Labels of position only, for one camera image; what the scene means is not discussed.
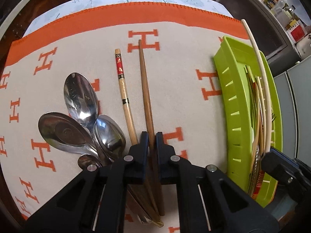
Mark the red patterned chopstick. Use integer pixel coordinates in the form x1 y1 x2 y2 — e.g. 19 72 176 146
252 170 265 200

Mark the grey refrigerator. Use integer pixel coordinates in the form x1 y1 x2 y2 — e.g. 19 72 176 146
274 57 311 165

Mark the red label jar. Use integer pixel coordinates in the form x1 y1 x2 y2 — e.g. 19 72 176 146
287 24 306 43

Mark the orange beige H blanket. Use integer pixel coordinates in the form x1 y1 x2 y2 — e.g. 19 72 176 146
1 2 249 218

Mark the thin pale chopstick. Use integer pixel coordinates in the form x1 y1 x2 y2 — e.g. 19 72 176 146
241 18 273 153

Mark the small steel teaspoon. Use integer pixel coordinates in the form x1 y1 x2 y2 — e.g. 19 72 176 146
78 154 102 171

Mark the dark wooden chopstick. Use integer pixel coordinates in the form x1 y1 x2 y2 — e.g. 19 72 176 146
138 39 165 216

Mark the green plastic utensil tray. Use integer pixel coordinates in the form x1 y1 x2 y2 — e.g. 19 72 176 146
213 36 283 207

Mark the wooden handled steel spoon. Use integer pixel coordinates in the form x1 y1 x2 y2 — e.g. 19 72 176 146
94 115 126 160

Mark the wide steel soup spoon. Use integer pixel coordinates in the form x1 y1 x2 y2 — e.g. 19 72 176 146
38 112 108 166

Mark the pale bamboo chopstick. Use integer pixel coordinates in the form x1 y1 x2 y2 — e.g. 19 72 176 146
256 76 267 152

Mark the brown wooden chopstick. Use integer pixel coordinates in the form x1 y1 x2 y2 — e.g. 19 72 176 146
245 65 260 192

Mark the large steel tablespoon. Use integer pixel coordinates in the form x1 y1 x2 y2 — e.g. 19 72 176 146
63 73 99 135

